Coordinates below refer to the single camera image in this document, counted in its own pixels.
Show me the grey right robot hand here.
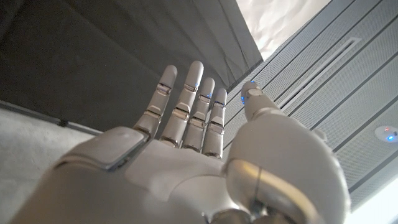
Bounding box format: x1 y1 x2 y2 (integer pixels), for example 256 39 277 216
9 60 352 224

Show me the black backdrop stand pole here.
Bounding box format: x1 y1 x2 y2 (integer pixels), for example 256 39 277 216
0 99 105 138

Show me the black backdrop curtain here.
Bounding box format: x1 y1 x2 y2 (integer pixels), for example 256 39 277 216
0 0 264 138

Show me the ceiling slot vent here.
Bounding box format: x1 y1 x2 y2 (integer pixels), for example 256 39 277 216
279 37 363 110

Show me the white crumpled sheet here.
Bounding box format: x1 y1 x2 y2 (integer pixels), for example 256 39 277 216
236 0 332 60

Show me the white round ceiling sensor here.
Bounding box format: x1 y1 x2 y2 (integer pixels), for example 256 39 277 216
374 125 398 144

